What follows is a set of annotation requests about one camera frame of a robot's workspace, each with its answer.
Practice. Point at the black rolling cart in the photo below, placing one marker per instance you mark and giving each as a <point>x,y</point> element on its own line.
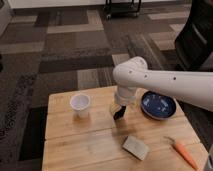
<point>121,8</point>

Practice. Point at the black office chair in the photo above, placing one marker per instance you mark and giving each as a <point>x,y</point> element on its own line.
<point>194,44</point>

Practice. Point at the black eraser block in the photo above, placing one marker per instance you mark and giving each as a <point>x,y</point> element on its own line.
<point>118,114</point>

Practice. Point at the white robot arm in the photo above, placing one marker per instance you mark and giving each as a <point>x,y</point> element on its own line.
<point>195,88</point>

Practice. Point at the white paper cup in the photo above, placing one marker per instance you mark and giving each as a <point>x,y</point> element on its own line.
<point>80,103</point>

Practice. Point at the white sponge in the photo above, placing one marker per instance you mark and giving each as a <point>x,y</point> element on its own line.
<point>136,147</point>

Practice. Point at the dark blue bowl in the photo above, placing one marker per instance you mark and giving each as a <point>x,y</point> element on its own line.
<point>157,106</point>

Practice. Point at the orange carrot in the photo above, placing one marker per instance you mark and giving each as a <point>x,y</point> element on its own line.
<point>182,151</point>

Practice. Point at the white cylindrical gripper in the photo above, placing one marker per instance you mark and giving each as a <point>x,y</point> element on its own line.
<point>124,96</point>

